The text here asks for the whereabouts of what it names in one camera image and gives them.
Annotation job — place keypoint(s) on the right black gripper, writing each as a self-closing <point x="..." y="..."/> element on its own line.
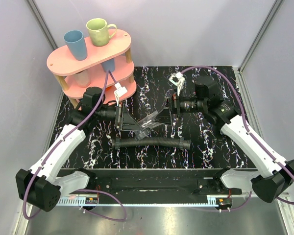
<point x="165" y="115"/>

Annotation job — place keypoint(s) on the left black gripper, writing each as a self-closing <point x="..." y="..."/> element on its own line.
<point x="119" y="116"/>

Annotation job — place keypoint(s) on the clear plastic canister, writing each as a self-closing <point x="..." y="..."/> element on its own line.
<point x="147" y="124"/>

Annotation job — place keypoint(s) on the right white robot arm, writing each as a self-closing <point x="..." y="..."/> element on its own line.
<point x="274" y="173"/>

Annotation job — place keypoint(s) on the blue cup middle shelf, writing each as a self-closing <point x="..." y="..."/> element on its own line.
<point x="108" y="65"/>

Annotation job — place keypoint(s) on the white faceted cup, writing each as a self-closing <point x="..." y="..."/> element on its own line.
<point x="82" y="79"/>

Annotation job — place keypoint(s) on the pink three-tier wooden shelf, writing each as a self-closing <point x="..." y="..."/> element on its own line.
<point x="65" y="67"/>

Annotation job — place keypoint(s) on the green ceramic mug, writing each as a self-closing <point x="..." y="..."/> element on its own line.
<point x="100" y="31"/>

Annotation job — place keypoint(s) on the blue plastic tumbler on top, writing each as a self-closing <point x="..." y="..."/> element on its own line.
<point x="75" y="41"/>

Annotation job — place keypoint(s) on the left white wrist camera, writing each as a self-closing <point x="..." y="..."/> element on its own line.
<point x="119" y="92"/>

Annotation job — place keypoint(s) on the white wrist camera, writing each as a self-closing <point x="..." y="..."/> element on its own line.
<point x="119" y="92"/>
<point x="178" y="80"/>

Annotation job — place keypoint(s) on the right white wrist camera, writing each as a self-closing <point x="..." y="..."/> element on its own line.
<point x="178" y="80"/>

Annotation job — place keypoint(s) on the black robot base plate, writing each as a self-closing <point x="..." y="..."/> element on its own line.
<point x="162" y="186"/>

